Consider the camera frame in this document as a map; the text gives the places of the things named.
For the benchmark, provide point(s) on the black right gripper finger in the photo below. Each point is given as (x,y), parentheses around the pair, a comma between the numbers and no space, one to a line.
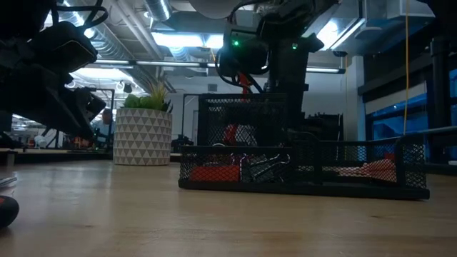
(297,110)

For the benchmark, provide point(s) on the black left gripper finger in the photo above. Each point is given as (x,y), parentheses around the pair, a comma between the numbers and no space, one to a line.
(68,121)
(91,105)

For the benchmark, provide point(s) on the red desk lamp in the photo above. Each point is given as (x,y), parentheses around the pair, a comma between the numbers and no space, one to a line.
(214,7)

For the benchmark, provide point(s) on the red binder clip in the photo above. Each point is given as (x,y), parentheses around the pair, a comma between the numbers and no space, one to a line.
(214,173)

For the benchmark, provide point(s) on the red and black scissors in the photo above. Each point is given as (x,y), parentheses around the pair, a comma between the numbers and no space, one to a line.
(7,212)

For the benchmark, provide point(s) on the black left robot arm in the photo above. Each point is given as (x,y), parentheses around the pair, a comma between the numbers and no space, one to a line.
(18,18)

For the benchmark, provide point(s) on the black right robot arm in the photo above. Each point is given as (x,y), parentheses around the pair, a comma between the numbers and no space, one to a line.
(285,18)

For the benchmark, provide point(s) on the black mesh desk organizer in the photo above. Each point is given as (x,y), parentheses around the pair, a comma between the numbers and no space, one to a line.
(303,191)

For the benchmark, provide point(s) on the person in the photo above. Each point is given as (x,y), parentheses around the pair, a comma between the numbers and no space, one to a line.
(106,119)

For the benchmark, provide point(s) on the succulent in patterned pot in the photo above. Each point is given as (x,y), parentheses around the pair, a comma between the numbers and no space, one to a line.
(143,139)

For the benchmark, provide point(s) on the hanging linear ceiling light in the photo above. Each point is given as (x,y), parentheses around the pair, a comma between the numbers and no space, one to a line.
(171,64)

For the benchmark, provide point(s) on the pink sticky note pad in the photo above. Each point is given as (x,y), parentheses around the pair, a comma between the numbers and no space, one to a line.
(378,171)

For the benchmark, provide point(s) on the black stand pole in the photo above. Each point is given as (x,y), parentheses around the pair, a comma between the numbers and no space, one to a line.
(441,89)

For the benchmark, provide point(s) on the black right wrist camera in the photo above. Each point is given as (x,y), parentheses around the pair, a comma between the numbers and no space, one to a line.
(246,57)

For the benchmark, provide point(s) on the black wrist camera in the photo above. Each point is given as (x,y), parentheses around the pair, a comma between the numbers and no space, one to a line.
(246,57)
(68,46)

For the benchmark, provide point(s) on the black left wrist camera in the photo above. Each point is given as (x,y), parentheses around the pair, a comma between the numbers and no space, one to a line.
(68,46)

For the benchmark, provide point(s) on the silver ceiling duct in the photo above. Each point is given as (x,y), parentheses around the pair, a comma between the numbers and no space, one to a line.
(159,9)

